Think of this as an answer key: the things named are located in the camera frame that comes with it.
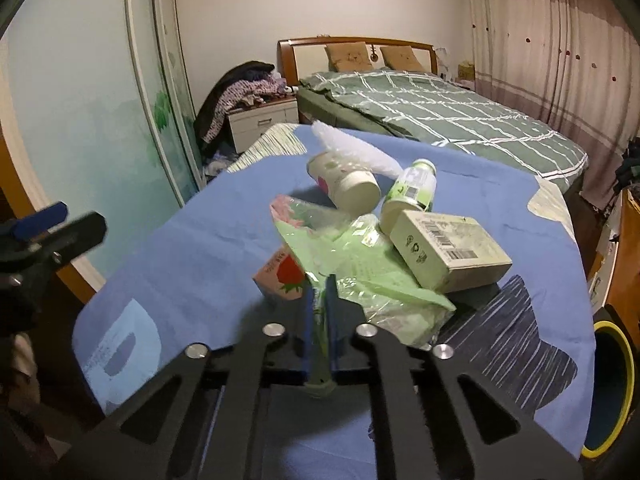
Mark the brown bear pillow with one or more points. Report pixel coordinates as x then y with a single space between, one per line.
402 59
349 57

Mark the white paper cup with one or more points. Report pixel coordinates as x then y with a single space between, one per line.
345 180

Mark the green plaid duvet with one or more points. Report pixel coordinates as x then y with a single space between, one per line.
440 115

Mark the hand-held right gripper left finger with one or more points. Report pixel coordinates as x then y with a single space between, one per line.
306 332

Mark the wardrobe sliding door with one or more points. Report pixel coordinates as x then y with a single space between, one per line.
165 95

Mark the clutter on floor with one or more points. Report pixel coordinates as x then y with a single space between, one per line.
217 162

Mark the white nightstand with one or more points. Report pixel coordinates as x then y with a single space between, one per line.
260 122

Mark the pink strawberry drink carton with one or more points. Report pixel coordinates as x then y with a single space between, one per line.
285 275

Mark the pink striped curtain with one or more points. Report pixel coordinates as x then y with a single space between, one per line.
550 50

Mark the dark clothes heap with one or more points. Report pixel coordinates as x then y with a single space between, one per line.
627 165

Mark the blue patterned tablecloth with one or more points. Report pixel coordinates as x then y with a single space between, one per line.
200 250

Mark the beige cardboard box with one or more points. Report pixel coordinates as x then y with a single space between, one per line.
450 250

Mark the tissue box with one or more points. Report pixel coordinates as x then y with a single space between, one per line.
466 70

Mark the wooden cabinet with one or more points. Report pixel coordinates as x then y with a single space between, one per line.
625 260

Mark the green label plastic bottle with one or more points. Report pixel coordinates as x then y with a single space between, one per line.
412 190

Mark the black bin with yellow rim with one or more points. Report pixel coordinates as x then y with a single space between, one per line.
612 390

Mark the white bumpy silicone brush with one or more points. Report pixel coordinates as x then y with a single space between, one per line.
360 152

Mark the green plastic bag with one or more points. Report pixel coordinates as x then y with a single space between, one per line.
360 260

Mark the wooden bed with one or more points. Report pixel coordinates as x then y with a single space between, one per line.
305 55

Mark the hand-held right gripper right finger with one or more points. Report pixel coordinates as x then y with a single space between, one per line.
334 332

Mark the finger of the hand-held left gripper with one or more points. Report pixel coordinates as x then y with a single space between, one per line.
82 232
45 216

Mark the pile of clothes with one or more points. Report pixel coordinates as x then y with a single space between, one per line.
235 90

